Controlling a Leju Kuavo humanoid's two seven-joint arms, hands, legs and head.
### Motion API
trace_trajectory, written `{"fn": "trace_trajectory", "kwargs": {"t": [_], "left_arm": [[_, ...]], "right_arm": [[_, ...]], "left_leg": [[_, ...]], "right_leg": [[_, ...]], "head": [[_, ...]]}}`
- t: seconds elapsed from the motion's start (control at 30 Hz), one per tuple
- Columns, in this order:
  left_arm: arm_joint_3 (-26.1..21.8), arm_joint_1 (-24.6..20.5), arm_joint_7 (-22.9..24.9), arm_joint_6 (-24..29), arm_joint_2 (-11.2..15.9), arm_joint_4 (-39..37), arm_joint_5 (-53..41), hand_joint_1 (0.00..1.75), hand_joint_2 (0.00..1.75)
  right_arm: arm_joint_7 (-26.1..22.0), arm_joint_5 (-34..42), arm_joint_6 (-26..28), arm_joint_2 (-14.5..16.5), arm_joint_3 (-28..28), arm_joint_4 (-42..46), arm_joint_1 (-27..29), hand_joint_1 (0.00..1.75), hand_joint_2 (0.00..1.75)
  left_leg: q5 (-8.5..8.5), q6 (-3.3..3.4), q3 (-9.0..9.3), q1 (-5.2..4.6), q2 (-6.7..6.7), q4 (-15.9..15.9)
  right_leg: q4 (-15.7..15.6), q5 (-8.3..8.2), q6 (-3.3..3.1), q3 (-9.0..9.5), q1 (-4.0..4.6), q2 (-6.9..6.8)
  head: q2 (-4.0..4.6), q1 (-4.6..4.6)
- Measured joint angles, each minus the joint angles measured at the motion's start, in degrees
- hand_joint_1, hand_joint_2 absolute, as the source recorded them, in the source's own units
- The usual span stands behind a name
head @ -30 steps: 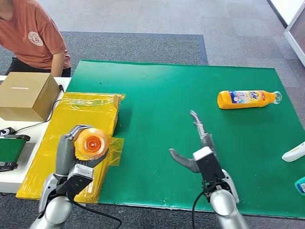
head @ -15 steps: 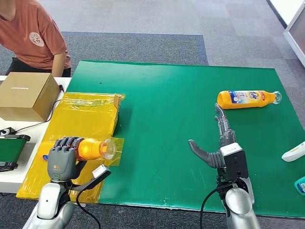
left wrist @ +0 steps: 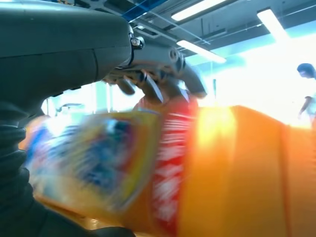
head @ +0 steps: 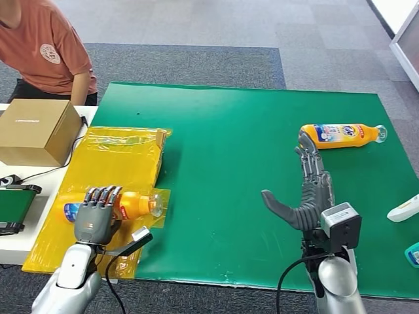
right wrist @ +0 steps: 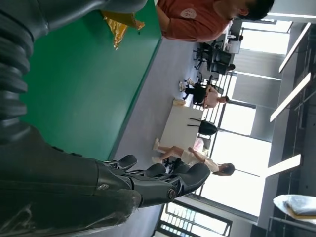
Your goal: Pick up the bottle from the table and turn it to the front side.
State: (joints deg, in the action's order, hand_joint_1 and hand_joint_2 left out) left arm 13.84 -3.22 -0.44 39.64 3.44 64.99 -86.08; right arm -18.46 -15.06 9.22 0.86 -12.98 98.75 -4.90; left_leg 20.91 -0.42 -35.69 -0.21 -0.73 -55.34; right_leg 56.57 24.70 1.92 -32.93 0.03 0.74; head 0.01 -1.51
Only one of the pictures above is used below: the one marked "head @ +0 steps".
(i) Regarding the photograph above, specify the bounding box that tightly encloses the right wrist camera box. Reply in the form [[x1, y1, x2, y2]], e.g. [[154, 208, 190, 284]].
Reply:
[[319, 201, 362, 255]]

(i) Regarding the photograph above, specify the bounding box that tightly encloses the yellow translucent plastic sheet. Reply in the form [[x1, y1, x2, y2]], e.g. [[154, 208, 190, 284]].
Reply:
[[21, 184, 171, 279]]

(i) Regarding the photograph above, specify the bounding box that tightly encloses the person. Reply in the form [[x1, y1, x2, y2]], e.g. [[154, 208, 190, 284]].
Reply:
[[0, 0, 98, 107]]

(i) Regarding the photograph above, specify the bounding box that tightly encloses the white framed panel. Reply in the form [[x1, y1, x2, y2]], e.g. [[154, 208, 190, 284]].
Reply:
[[389, 3, 419, 94]]

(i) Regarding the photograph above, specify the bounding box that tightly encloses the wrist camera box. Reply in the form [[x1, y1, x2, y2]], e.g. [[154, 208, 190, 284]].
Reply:
[[104, 226, 154, 257], [319, 201, 362, 255]]

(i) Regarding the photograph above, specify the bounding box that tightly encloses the orange bottle with blue label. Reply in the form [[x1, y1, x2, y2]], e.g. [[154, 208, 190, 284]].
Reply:
[[300, 123, 388, 150]]

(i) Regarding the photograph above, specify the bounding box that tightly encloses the orange bottle with white label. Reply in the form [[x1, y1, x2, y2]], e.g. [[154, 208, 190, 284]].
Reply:
[[63, 191, 164, 224]]

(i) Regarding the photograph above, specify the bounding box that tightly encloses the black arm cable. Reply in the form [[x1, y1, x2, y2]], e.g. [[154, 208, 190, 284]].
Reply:
[[276, 253, 330, 314], [104, 249, 141, 314]]

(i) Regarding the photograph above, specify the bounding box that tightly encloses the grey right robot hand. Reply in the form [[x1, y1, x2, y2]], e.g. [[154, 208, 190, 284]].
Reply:
[[260, 131, 336, 233]]

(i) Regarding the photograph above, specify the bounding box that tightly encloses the teal plastic container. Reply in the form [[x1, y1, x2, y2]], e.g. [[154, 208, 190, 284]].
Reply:
[[404, 241, 419, 270]]

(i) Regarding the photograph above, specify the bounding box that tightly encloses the brown cardboard box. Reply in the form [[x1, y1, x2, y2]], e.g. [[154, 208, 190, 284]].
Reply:
[[0, 98, 83, 168]]

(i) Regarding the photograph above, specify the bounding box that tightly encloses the white side table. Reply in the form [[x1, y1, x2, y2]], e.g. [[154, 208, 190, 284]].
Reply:
[[0, 103, 100, 266]]

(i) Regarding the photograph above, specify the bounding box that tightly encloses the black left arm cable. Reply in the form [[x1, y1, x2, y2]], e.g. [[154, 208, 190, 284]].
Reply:
[[104, 249, 141, 314]]

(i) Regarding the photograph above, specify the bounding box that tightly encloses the white plastic bottle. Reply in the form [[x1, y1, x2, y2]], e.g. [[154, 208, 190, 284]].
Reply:
[[387, 194, 419, 224]]

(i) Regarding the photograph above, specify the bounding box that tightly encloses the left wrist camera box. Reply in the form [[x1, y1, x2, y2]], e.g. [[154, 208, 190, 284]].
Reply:
[[104, 226, 154, 257]]

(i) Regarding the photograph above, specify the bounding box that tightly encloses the thin black table cable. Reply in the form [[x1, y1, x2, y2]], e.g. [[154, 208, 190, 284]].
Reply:
[[18, 115, 89, 183]]

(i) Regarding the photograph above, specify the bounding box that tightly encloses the green table mat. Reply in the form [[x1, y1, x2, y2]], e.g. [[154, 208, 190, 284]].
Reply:
[[91, 82, 419, 300]]

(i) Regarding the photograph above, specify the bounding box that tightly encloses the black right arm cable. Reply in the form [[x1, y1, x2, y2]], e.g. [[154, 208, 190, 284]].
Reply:
[[276, 253, 330, 314]]

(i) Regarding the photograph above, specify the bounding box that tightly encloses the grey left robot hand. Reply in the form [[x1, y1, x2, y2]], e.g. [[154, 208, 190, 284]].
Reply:
[[74, 186, 123, 246]]

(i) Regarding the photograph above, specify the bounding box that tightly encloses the green and black device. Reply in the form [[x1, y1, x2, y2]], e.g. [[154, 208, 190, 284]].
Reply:
[[0, 174, 43, 237]]

